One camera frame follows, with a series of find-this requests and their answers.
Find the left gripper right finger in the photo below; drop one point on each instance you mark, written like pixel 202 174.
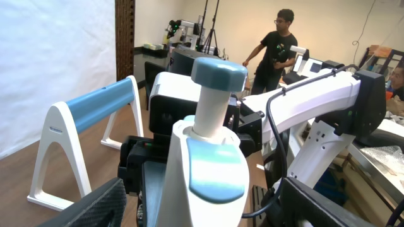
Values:
pixel 309 208

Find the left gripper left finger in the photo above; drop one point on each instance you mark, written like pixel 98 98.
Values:
pixel 98 208

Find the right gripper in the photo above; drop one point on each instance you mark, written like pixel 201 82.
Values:
pixel 132 157

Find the white pipette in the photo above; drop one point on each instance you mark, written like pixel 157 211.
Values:
pixel 205 189

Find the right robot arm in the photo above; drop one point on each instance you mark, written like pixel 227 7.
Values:
pixel 315 97

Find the white and blue stand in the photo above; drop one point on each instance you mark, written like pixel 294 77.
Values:
pixel 98 104

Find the person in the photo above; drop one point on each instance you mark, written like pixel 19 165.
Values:
pixel 398 82
pixel 276 53

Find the black tripod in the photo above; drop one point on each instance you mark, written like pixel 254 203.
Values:
pixel 211 38

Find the mounting rail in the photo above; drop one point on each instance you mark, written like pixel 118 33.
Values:
pixel 259 205

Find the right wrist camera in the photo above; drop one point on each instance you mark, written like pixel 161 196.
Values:
pixel 170 110

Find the brown perforated post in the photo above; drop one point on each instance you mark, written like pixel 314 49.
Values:
pixel 125 38

